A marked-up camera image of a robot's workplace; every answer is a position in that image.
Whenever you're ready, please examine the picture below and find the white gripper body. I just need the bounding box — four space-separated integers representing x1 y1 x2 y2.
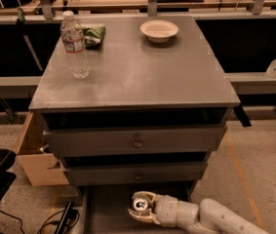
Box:
154 195 199 229

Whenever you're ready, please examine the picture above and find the grey top drawer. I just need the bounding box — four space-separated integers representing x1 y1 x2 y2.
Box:
43 125 226 158

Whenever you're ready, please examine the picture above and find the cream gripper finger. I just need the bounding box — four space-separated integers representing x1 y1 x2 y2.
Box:
132 191 161 203
128 209 160 225

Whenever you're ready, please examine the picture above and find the grey bottom drawer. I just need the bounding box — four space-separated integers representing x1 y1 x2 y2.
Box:
81 181 194 234

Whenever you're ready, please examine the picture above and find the green chip bag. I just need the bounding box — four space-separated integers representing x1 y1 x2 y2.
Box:
83 23 106 48

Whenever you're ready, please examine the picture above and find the grey middle drawer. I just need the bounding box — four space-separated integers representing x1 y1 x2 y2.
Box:
63 162 208 186

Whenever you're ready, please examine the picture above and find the black floor cable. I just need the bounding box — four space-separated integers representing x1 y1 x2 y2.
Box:
0 201 81 234

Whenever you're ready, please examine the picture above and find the grey drawer cabinet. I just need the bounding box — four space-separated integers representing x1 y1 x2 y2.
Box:
28 15 242 193

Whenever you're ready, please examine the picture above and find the clear plastic water bottle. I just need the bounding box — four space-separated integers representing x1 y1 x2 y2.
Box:
60 11 90 79

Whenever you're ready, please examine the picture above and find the redbull can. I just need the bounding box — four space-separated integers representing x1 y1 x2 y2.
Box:
133 197 149 213

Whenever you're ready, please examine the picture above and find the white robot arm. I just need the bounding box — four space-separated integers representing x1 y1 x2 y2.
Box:
128 191 269 234

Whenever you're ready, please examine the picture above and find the grey drawer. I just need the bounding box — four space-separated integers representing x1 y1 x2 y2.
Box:
81 181 194 234
43 125 226 158
63 162 208 186

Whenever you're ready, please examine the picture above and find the white paper bowl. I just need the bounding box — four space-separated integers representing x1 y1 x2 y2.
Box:
139 20 178 44

